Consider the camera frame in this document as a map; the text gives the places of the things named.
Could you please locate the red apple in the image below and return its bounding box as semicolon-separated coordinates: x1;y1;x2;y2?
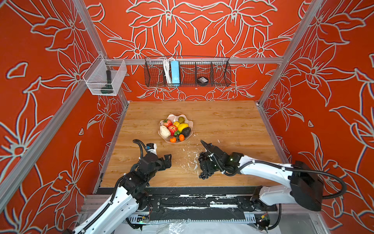
168;125;178;136

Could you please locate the dark grape bunch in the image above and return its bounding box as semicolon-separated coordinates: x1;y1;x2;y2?
198;152;216;179

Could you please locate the dark green brush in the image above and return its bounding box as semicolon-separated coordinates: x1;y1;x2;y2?
100;70;114;94

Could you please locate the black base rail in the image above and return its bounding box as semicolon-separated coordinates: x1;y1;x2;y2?
137;186;279;223

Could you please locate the white coiled cable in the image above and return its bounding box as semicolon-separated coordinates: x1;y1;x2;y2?
163;58;172;85

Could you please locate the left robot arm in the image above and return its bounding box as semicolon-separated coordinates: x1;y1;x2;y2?
63;153;172;234

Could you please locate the clear plastic wall bin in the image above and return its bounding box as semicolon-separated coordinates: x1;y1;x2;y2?
83;54;127;96

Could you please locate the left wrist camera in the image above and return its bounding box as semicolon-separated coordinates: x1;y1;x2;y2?
146;143;157;155

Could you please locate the dark avocado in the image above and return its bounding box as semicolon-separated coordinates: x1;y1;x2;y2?
181;127;191;138

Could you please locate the large yellow lemon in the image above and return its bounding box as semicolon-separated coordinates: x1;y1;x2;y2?
177;123;189;132

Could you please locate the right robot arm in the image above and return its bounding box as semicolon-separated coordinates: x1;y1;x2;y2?
198;140;347;212

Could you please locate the light blue box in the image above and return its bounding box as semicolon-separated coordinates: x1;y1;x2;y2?
170;60;180;86

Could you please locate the black wire wall basket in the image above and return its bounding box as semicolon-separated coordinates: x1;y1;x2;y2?
144;56;232;88

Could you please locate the red strawberry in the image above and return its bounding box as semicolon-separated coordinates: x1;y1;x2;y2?
163;119;173;128

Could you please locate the beige garlic bulb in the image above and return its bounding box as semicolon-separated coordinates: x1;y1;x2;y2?
159;125;171;138

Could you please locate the pink scalloped fruit bowl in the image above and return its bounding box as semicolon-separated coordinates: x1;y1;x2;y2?
157;114;194;144

